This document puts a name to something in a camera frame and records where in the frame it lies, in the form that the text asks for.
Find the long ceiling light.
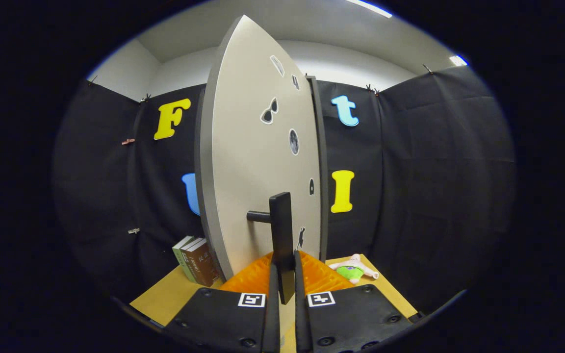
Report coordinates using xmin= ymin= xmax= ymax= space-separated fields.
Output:
xmin=345 ymin=0 xmax=394 ymax=19

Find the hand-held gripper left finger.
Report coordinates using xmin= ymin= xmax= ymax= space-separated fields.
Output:
xmin=162 ymin=252 xmax=282 ymax=353

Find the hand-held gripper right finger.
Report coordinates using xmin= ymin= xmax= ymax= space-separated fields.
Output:
xmin=293 ymin=250 xmax=423 ymax=353

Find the green and white plush toy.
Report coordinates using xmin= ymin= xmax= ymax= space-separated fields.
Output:
xmin=328 ymin=253 xmax=380 ymax=285

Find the brown book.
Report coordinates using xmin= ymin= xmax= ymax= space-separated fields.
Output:
xmin=184 ymin=239 xmax=221 ymax=288

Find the black backdrop cloth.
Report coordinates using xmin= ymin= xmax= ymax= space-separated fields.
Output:
xmin=52 ymin=65 xmax=516 ymax=314

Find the black door handle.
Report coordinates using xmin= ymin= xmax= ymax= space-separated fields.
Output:
xmin=246 ymin=192 xmax=297 ymax=305

